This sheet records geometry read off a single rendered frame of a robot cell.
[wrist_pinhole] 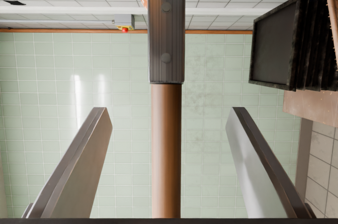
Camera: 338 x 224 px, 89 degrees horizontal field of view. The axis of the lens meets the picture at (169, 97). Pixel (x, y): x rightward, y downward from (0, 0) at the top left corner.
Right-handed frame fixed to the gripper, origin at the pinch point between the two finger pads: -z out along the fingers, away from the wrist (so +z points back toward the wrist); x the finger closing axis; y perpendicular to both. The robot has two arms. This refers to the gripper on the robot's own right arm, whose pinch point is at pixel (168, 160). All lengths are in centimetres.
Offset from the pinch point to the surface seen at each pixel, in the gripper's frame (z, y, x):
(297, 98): -58, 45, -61
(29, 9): -95, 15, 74
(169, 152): -4.4, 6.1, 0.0
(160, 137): -5.2, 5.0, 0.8
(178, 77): -8.1, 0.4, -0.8
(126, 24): -99, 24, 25
